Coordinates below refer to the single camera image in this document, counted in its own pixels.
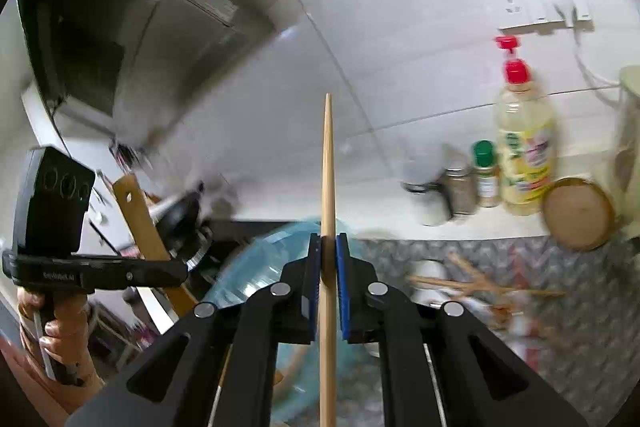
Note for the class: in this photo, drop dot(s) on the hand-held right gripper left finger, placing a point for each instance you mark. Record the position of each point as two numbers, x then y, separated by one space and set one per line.
312 287

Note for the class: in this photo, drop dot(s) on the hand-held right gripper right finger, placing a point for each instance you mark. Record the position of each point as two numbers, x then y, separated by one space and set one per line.
342 287

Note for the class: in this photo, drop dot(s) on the blue transparent plastic basin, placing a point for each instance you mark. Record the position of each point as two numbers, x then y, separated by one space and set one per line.
250 267

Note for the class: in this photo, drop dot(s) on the white ceramic spoon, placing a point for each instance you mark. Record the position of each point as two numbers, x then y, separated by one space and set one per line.
430 277

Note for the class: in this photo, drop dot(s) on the wooden spatula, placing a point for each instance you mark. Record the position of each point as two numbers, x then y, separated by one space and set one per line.
145 232

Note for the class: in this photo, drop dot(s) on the wooden chopstick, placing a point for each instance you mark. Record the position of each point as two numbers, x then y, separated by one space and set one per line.
327 157

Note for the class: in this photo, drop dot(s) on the pile of mixed utensils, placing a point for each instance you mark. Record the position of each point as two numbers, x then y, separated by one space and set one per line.
480 287

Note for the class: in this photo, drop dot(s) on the person's left forearm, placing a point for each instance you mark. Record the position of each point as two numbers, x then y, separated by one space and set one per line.
30 382

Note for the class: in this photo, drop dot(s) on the person's left hand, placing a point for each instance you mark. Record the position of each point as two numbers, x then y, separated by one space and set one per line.
70 332

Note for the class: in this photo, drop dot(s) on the glass jar frosted lid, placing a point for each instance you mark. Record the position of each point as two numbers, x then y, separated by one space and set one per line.
427 202

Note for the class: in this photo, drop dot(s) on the black wok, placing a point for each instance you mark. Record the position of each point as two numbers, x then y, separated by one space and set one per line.
177 219

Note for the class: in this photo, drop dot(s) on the metal lid spice jar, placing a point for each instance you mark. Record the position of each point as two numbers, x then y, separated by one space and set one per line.
461 192

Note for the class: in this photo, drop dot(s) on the steel range hood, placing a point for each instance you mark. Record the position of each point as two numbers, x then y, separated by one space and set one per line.
100 47

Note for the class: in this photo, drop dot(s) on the green lid spice jar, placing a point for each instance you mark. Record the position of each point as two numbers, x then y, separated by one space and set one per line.
485 177

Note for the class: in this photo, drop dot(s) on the yellow dish soap bottle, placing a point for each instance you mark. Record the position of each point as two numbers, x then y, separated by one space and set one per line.
525 147

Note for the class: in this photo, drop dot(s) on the grey herringbone mat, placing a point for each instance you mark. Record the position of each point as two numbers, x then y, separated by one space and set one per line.
575 332

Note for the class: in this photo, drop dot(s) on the brown ceramic plate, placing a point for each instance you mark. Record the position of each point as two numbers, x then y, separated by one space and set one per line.
577 214

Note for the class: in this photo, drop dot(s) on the cream glass kettle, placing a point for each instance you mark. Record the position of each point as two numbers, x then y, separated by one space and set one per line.
627 147

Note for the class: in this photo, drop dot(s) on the white power plug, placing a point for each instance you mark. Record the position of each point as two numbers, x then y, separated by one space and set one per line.
559 2

